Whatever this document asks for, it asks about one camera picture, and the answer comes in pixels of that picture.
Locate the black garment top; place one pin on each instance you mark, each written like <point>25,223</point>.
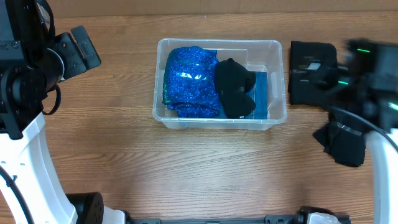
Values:
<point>302,54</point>

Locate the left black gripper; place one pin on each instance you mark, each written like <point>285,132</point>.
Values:
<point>66,46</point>

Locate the black garment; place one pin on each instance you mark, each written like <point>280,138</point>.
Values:
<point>343,139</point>
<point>233,82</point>
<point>302,54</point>

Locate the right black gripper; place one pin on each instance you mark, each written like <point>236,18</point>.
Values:
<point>337,74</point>

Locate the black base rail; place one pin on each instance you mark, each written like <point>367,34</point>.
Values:
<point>268,219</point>

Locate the blue denim jeans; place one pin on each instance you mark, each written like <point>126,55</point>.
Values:
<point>259,96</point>

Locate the clear plastic storage bin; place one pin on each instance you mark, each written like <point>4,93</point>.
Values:
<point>262,56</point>

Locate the blue sequin garment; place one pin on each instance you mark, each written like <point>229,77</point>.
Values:
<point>189,82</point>

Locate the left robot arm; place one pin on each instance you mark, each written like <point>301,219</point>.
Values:
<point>34,61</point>

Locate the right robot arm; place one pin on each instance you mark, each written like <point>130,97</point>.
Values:
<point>360,97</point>

